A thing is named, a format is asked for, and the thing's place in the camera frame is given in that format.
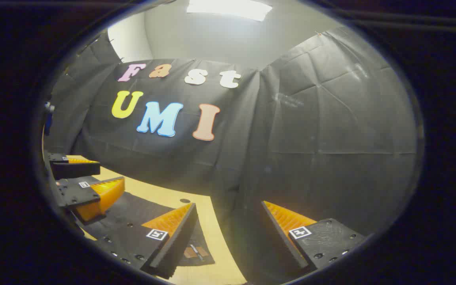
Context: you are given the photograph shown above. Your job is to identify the dark grey jeans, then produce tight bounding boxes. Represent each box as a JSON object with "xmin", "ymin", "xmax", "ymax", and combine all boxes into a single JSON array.
[{"xmin": 80, "ymin": 191, "xmax": 215, "ymax": 266}]

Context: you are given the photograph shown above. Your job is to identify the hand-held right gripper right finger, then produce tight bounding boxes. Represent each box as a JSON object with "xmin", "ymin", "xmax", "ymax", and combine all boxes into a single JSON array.
[{"xmin": 260, "ymin": 200, "xmax": 368, "ymax": 274}]

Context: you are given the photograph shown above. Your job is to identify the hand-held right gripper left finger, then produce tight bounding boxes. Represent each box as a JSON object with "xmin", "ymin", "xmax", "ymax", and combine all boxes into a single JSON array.
[{"xmin": 93, "ymin": 202, "xmax": 199, "ymax": 280}]

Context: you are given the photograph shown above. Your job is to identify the black backdrop cloth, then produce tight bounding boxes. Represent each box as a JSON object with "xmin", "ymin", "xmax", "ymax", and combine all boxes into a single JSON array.
[{"xmin": 43, "ymin": 26, "xmax": 422, "ymax": 285}]

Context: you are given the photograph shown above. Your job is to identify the ceiling light panel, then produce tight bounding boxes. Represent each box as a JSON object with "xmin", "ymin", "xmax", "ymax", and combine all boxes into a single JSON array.
[{"xmin": 186, "ymin": 0, "xmax": 273, "ymax": 22}]

